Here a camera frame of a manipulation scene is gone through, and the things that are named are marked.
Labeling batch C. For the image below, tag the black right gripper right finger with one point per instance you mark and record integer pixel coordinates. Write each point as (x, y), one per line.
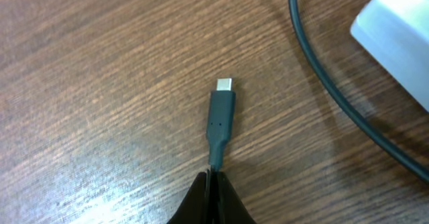
(230, 209)

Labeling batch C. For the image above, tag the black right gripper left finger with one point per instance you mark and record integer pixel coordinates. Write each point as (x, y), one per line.
(192, 209)

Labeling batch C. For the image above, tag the white power strip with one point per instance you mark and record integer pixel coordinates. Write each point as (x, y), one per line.
(395, 33)

